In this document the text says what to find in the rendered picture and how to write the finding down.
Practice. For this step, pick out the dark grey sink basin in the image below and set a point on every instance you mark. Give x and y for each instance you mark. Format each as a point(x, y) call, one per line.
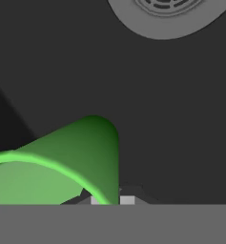
point(168, 111)

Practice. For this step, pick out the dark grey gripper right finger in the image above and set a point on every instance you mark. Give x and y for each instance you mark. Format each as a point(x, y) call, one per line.
point(130, 196)

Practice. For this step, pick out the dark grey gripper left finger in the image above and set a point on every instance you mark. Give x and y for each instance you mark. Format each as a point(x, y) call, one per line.
point(86, 197)

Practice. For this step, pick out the green cup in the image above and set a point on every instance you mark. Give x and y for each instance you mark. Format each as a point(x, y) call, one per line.
point(70, 158)

